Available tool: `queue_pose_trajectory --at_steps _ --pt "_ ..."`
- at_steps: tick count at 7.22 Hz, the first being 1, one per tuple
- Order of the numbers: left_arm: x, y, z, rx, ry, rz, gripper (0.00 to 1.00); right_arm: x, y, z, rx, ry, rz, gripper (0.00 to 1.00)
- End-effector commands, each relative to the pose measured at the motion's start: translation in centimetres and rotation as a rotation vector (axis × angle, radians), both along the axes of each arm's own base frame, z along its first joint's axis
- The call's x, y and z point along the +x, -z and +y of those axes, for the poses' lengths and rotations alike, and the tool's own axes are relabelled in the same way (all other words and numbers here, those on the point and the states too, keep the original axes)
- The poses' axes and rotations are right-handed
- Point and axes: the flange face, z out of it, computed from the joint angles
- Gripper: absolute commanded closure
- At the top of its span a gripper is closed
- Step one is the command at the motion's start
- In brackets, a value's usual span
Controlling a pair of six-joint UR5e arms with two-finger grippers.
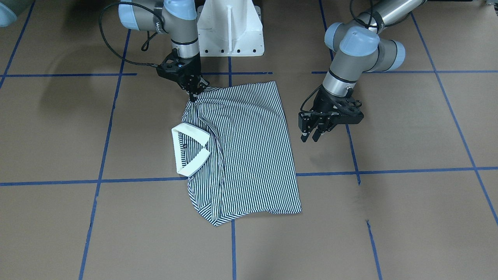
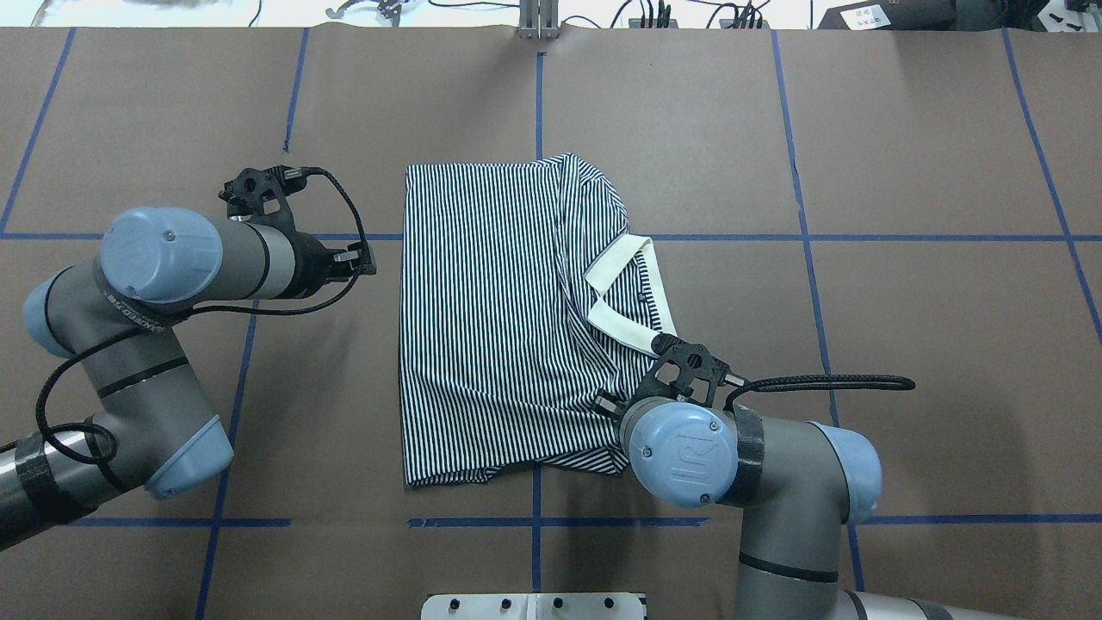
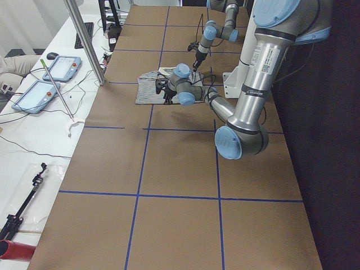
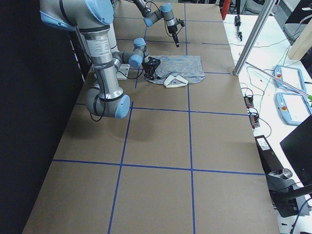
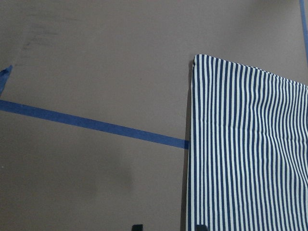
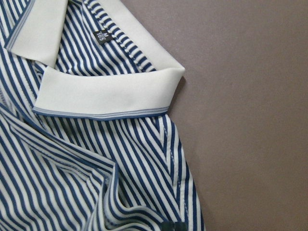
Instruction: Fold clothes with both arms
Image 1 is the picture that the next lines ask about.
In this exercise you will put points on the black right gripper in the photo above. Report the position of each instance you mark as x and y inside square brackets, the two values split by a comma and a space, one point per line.
[193, 75]

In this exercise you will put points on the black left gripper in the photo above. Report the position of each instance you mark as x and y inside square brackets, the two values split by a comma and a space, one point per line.
[326, 104]

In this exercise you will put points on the striped polo shirt white collar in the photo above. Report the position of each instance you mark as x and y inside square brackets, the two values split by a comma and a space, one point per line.
[234, 147]

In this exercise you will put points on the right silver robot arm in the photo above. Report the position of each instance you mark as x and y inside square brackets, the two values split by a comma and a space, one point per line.
[178, 18]

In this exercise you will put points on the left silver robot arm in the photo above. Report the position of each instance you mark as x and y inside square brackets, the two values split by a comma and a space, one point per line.
[358, 49]

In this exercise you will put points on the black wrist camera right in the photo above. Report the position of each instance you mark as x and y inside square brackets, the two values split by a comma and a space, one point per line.
[171, 67]

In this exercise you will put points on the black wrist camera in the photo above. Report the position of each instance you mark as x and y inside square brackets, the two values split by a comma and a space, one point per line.
[171, 67]
[348, 110]

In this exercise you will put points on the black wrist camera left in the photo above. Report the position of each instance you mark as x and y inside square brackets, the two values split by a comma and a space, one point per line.
[348, 110]

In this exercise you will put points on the white camera mast with base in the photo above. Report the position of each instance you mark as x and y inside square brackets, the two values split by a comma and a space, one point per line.
[230, 28]

